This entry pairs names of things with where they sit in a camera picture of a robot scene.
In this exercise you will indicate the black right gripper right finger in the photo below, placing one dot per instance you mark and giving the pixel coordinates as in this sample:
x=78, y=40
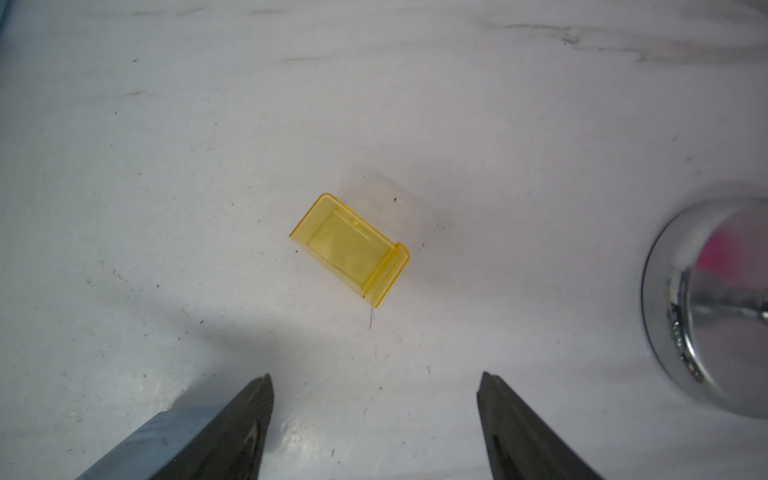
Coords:
x=520, y=445

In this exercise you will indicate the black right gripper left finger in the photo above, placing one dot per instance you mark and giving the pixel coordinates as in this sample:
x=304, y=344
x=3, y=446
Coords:
x=232, y=444

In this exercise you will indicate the chrome cup holder stand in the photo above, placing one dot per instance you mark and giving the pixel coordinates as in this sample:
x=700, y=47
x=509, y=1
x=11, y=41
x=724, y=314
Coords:
x=704, y=303

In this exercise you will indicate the blue pencil sharpener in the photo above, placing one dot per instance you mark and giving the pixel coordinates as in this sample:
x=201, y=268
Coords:
x=149, y=448

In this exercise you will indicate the clear yellow sharpener tray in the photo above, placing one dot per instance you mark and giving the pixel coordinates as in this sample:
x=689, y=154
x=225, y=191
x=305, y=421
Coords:
x=356, y=252

